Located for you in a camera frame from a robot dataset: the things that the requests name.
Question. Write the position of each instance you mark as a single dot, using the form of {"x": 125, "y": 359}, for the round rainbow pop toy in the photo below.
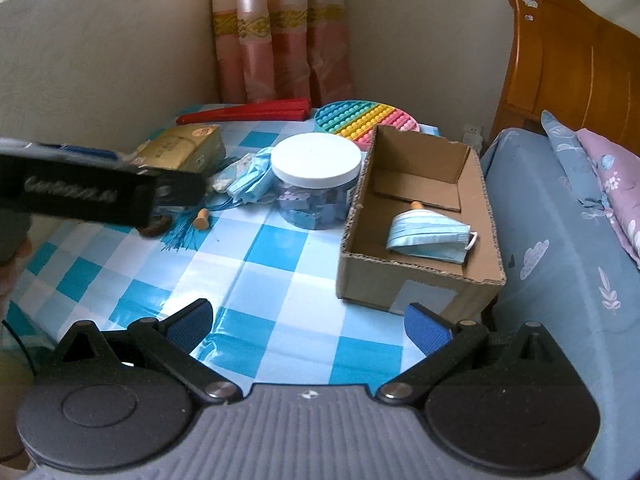
{"x": 350, "y": 117}

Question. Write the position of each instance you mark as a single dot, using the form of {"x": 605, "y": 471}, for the blue white checkered tablecloth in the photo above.
{"x": 280, "y": 270}

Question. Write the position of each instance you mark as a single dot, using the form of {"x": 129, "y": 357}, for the clear jar with white lid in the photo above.
{"x": 315, "y": 160}

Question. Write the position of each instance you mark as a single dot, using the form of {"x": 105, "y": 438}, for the small brown object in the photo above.
{"x": 155, "y": 227}

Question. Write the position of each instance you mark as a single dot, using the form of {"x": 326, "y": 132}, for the blue floral pillow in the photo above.
{"x": 565, "y": 145}

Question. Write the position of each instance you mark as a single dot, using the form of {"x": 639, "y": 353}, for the purple floral quilt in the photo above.
{"x": 610, "y": 170}

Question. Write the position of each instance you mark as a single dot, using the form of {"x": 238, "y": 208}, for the small wooden peg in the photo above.
{"x": 202, "y": 220}

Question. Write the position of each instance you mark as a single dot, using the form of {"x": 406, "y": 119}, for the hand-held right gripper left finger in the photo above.
{"x": 192, "y": 324}

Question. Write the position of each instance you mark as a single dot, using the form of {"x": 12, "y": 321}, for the bed with blue sheet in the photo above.
{"x": 550, "y": 270}

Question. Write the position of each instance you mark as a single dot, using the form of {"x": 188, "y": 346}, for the gold tissue packet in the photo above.
{"x": 185, "y": 147}

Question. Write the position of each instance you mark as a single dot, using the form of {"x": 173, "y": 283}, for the pink striped curtain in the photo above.
{"x": 280, "y": 50}

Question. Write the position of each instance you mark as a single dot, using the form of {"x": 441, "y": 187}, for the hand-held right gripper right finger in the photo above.
{"x": 427, "y": 332}

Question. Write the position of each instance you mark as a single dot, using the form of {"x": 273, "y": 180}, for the red folded fan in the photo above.
{"x": 250, "y": 110}

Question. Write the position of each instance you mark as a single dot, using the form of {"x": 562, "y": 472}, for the cardboard box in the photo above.
{"x": 365, "y": 270}

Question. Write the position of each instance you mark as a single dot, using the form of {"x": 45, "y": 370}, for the wooden bed headboard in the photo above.
{"x": 565, "y": 60}

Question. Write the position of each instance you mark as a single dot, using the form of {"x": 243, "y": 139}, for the small wooden piece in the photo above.
{"x": 416, "y": 206}

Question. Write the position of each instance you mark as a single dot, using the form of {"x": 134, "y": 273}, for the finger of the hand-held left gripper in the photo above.
{"x": 180, "y": 190}

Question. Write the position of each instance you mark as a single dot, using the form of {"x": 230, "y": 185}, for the blue tassel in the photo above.
{"x": 182, "y": 235}

